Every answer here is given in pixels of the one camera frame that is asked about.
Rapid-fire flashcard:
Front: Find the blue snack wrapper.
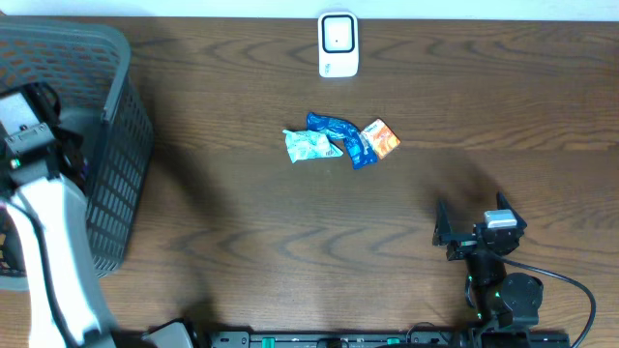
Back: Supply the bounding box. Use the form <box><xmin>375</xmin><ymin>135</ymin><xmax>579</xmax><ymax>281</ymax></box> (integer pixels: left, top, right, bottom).
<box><xmin>306</xmin><ymin>112</ymin><xmax>379</xmax><ymax>170</ymax></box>

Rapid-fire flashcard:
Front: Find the orange snack packet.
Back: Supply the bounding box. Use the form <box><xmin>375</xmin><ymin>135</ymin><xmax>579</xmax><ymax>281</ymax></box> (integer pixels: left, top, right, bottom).
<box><xmin>361</xmin><ymin>119</ymin><xmax>400</xmax><ymax>160</ymax></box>

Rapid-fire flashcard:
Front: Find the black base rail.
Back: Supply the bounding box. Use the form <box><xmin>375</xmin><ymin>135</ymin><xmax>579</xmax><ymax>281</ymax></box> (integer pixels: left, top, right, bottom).
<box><xmin>206</xmin><ymin>327</ymin><xmax>571</xmax><ymax>348</ymax></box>

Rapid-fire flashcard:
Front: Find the grey plastic mesh basket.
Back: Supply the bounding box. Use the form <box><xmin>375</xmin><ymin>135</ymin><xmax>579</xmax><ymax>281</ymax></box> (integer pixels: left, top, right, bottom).
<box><xmin>1</xmin><ymin>16</ymin><xmax>154</xmax><ymax>277</ymax></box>

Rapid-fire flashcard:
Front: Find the light teal snack packet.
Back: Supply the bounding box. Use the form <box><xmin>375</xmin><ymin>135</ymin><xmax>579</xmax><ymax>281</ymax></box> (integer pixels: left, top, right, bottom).
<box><xmin>282</xmin><ymin>130</ymin><xmax>343</xmax><ymax>163</ymax></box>

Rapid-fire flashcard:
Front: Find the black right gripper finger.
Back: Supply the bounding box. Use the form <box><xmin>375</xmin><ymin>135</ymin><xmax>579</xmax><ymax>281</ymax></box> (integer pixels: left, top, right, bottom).
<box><xmin>432</xmin><ymin>200</ymin><xmax>454</xmax><ymax>246</ymax></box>
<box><xmin>496</xmin><ymin>191</ymin><xmax>522</xmax><ymax>222</ymax></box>

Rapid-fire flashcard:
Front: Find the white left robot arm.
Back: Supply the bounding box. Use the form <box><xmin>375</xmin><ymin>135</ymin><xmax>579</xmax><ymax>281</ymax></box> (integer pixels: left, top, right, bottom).
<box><xmin>1</xmin><ymin>82</ymin><xmax>194</xmax><ymax>347</ymax></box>

